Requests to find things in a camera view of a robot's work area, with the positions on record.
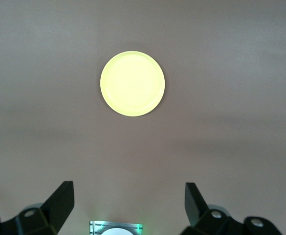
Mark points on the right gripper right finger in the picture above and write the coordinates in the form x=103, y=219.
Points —
x=206, y=222

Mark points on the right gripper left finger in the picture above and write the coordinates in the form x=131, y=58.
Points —
x=50, y=218

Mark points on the yellow round plate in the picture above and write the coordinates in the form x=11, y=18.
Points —
x=132, y=83

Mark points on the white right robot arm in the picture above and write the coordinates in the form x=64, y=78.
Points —
x=118, y=232

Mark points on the brown table cover cloth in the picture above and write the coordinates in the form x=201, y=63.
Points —
x=35, y=98

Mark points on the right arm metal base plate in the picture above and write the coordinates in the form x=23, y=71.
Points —
x=94, y=227

